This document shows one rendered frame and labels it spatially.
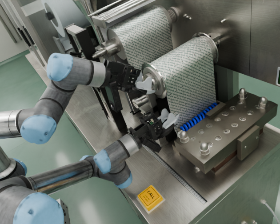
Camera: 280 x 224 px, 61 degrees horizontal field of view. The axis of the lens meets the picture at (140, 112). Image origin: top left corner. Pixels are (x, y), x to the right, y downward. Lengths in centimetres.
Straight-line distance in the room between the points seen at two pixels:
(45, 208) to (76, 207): 166
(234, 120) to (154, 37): 47
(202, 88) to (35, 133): 64
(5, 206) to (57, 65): 35
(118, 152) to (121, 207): 128
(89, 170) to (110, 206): 121
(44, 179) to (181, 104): 54
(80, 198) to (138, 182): 131
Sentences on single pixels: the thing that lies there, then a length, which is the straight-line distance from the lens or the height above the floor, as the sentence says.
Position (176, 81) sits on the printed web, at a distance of 86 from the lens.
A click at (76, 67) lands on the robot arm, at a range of 67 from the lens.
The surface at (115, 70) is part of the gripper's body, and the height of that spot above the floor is 138.
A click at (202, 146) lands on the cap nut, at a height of 107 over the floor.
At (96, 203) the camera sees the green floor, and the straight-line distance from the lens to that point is 217.
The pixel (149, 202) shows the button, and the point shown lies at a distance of 93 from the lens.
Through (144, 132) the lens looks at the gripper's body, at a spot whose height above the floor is 114.
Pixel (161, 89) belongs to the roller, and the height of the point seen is 124.
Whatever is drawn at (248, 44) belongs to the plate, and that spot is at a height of 127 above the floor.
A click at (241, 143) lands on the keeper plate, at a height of 101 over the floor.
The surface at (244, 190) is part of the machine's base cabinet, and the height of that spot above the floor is 79.
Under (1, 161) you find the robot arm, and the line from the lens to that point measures 114.
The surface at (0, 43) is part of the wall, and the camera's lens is 629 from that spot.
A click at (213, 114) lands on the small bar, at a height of 105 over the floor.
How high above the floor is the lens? 171
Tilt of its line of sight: 38 degrees down
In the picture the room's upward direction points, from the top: 19 degrees counter-clockwise
